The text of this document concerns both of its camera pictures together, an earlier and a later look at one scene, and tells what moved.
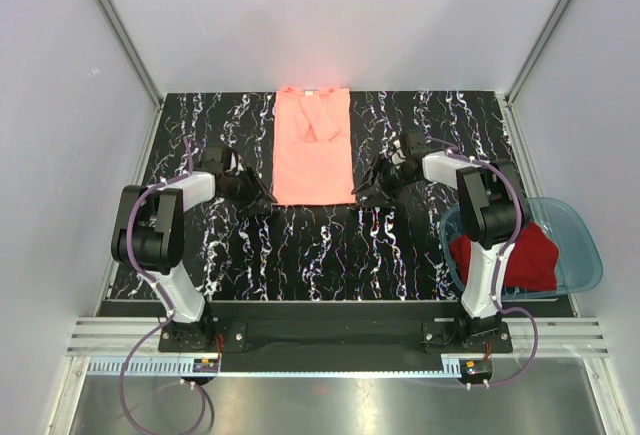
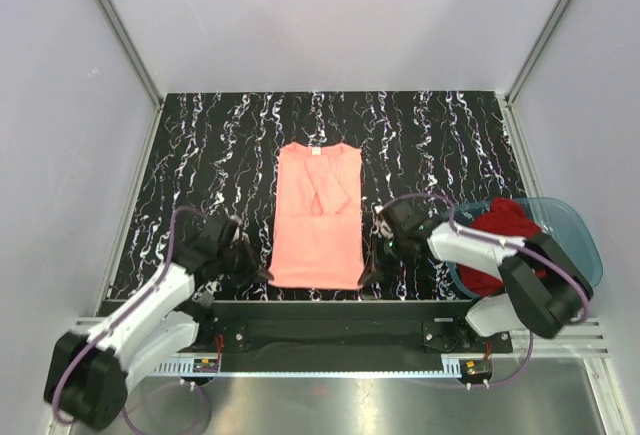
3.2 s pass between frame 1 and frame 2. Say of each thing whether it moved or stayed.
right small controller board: stayed
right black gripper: moved
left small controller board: stayed
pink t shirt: moved
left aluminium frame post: stayed
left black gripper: moved
